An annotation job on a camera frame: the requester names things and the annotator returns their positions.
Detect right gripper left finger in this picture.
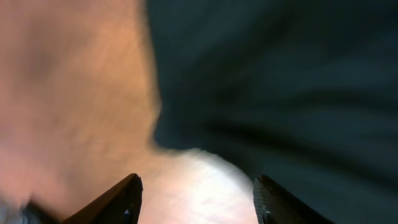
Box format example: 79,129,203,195
22,174,143,224

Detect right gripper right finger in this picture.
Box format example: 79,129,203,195
253,175,333,224

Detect black t-shirt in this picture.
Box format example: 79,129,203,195
146,0,397,223

